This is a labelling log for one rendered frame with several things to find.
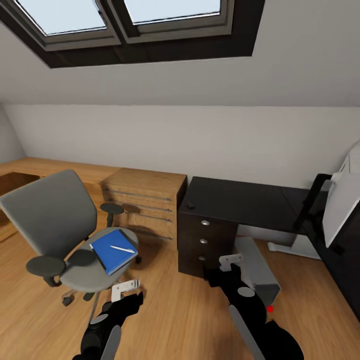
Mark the folder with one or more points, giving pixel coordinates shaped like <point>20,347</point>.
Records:
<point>110,258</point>

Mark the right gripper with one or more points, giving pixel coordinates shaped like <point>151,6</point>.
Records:
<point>218,278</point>

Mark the desktop computer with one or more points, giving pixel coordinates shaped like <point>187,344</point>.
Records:
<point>255,271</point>

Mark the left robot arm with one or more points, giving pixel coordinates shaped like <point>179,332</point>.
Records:
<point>103,334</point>

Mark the monitor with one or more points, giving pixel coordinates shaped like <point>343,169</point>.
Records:
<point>343,201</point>

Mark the swivel chair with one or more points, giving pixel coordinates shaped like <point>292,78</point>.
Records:
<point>55,214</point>

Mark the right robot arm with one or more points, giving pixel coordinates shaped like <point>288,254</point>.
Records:
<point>248,312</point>

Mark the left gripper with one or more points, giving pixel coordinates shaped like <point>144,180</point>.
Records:
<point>129,304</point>

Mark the mouse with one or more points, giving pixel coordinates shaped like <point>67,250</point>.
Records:
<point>190,203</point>

